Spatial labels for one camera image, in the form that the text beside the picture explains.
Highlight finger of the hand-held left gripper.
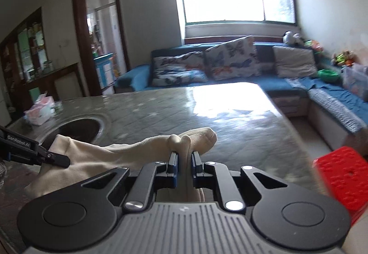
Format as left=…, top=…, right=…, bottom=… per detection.
left=37, top=145, right=71, bottom=169

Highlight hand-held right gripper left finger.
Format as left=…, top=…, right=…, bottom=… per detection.
left=80, top=151, right=180, bottom=213

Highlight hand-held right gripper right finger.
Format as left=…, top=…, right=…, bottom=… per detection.
left=190, top=151, right=289, bottom=212

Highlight cream long-sleeved garment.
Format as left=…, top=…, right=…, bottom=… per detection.
left=24, top=127, right=217, bottom=203

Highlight round black induction cooktop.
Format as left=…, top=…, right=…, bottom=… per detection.
left=43, top=117, right=104, bottom=146

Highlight pink and white tissue pack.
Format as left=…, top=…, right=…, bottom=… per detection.
left=24, top=93, right=55, bottom=126

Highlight dark wooden sideboard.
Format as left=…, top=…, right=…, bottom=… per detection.
left=23, top=62, right=84, bottom=102

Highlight wooden display cabinet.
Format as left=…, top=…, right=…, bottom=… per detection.
left=0, top=7, right=46, bottom=119

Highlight blue corner sofa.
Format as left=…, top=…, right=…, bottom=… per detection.
left=115, top=41, right=368, bottom=157

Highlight light blue small cabinet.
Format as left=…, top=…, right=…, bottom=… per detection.
left=93, top=53, right=117, bottom=89

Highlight large butterfly print pillow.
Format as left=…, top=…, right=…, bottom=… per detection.
left=205, top=35, right=262, bottom=80

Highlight grey cushion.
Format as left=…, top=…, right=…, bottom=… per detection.
left=273, top=45, right=317, bottom=78

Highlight red plastic stool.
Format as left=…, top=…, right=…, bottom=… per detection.
left=313, top=147, right=368, bottom=226

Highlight grey patterned sofa cover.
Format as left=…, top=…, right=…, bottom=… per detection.
left=286, top=77, right=363, bottom=131

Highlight green plastic bowl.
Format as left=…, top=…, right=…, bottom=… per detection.
left=318, top=69, right=340, bottom=82

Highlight panda plush toy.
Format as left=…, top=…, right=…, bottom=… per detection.
left=282, top=31, right=304, bottom=46

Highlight green and orange toy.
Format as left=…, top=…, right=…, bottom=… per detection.
left=305, top=39, right=322, bottom=53

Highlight clear plastic storage box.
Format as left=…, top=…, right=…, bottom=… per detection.
left=342, top=63, right=368, bottom=99

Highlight small plush toys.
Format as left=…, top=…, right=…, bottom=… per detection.
left=332, top=51, right=354, bottom=66

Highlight dark wooden door frame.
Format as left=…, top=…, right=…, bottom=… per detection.
left=71, top=0, right=130, bottom=96

